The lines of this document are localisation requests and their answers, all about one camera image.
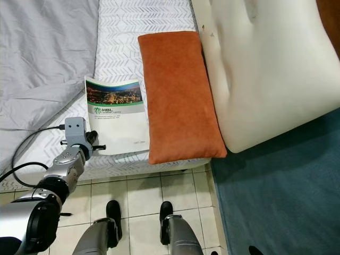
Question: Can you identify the white book with city photo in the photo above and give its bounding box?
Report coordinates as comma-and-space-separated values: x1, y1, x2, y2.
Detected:
84, 76, 150, 156

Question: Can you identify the black robot left foot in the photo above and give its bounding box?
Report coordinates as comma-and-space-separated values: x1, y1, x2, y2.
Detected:
105, 200, 124, 248

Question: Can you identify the black robot foot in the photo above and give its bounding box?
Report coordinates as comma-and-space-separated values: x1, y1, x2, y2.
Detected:
105, 200, 124, 248
159, 200, 175, 245

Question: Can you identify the silver robot left leg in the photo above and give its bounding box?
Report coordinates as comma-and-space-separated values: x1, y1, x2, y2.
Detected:
72, 218, 117, 255

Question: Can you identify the silver robot leg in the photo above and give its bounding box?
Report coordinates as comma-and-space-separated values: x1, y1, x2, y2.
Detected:
72, 218, 117, 255
165, 214, 206, 255

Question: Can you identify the orange velvet pillow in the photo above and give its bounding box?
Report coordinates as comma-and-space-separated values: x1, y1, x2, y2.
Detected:
137, 30, 228, 165

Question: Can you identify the black robot right foot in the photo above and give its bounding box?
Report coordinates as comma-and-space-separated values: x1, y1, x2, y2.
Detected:
159, 200, 175, 245

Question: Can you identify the grey bed blanket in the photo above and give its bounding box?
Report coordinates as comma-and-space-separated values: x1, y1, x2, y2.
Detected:
0, 0, 100, 188

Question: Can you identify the white patterned mattress sheet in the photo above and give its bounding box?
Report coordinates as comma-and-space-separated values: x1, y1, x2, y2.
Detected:
3, 0, 211, 192

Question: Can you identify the silver robot right leg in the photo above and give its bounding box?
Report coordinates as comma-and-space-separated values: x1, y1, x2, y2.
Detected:
165, 214, 206, 255

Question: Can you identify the cream padded headboard cushion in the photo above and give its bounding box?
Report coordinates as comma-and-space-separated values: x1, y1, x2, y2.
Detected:
191, 0, 340, 154

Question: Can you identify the teal floor rug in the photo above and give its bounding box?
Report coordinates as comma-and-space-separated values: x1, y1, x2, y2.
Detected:
209, 106, 340, 255

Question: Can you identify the brown wooden furniture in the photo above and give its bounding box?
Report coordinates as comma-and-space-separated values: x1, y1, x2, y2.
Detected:
316, 0, 340, 28

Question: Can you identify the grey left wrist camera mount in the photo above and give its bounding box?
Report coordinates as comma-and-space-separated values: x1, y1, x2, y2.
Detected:
65, 117, 92, 149

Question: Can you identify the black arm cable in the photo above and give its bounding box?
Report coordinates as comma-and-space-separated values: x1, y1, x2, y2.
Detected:
0, 161, 49, 184
8, 125, 67, 160

